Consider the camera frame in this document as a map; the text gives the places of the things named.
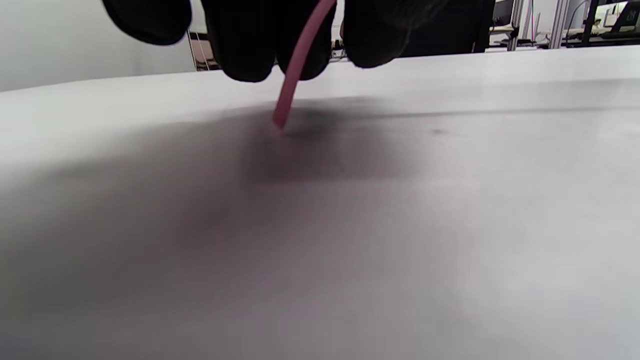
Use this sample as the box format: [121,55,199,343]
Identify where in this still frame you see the person's left hand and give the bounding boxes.
[101,0,451,83]

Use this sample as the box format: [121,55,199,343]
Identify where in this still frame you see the pink bow ribbon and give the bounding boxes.
[271,0,338,129]

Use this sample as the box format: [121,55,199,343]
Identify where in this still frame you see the white metal post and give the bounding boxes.
[549,0,571,50]
[507,0,533,52]

